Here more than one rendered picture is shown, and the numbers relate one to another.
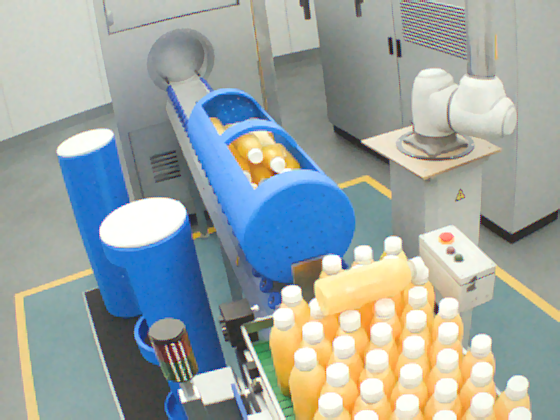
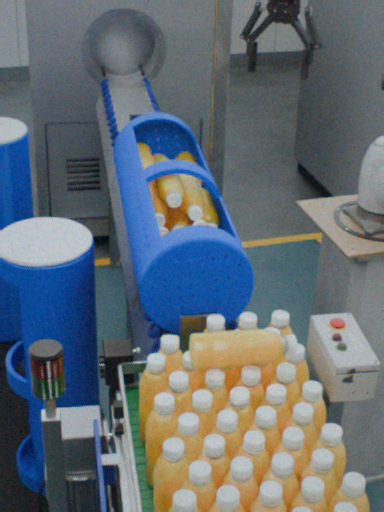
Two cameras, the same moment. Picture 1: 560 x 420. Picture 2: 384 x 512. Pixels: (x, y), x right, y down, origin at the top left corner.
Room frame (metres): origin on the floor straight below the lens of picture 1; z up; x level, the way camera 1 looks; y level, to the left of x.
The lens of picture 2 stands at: (-0.45, -0.12, 2.14)
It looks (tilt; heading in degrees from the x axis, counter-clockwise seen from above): 30 degrees down; 3
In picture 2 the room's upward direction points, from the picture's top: 2 degrees clockwise
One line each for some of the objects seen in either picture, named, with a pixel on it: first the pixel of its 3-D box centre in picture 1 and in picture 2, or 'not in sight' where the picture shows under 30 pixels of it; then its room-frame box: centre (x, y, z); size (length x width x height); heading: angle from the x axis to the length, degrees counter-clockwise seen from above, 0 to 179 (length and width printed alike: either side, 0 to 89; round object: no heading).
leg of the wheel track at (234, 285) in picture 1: (233, 281); (132, 322); (2.18, 0.25, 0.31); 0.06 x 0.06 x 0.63; 13
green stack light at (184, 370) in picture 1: (177, 361); (48, 380); (0.72, 0.21, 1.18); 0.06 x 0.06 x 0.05
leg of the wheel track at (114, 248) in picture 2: (195, 191); (113, 211); (3.14, 0.48, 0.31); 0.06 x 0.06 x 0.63; 13
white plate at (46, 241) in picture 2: (141, 221); (43, 240); (1.52, 0.41, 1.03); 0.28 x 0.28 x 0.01
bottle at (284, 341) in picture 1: (290, 355); (156, 401); (0.90, 0.02, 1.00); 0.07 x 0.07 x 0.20
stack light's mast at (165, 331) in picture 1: (178, 363); (48, 382); (0.72, 0.21, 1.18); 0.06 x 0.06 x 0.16
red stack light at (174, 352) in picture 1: (170, 342); (46, 360); (0.72, 0.21, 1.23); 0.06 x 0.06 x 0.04
